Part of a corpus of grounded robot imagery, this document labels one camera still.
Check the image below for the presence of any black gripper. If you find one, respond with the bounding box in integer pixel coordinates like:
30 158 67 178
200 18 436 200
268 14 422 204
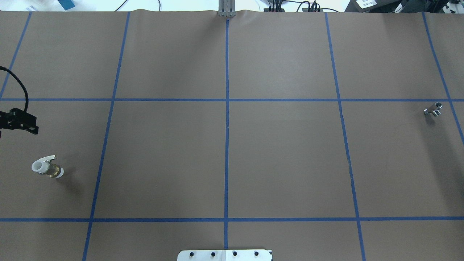
0 108 39 135

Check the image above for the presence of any white brass PPR valve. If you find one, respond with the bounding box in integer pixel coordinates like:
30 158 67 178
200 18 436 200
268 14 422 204
30 155 65 178

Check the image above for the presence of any chrome angle pipe fitting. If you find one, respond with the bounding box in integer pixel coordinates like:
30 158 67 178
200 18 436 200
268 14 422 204
423 102 443 117

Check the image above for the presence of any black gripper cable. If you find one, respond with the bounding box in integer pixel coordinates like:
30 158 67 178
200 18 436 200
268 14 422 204
0 66 29 112

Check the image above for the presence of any aluminium frame post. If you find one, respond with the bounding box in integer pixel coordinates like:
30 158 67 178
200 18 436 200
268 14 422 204
218 0 236 18

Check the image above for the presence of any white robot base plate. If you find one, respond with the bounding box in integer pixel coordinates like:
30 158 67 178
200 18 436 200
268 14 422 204
177 249 273 261

